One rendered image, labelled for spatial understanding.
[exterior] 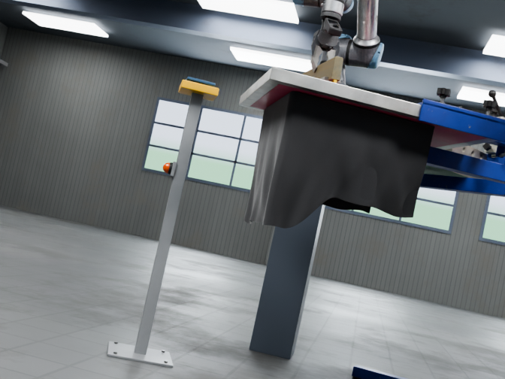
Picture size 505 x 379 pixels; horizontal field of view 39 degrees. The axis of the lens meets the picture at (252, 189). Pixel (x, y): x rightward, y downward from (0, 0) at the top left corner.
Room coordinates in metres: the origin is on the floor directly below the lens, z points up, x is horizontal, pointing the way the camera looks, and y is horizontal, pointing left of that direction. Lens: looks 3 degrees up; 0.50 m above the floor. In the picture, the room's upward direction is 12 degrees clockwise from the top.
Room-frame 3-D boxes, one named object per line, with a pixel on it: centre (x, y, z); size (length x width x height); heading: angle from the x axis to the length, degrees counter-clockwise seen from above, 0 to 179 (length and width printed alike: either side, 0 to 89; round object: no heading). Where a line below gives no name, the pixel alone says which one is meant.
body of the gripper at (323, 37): (2.44, -0.14, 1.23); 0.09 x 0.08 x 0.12; 10
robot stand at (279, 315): (3.13, -0.23, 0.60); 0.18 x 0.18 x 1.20; 80
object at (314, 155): (2.23, -0.30, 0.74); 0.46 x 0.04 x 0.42; 100
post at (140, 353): (2.47, 0.26, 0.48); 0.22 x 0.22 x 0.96; 10
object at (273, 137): (2.39, -0.03, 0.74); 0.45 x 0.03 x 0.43; 10
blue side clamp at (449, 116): (2.21, -0.60, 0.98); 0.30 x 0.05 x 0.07; 100
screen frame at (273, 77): (2.44, -0.32, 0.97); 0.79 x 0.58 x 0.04; 100
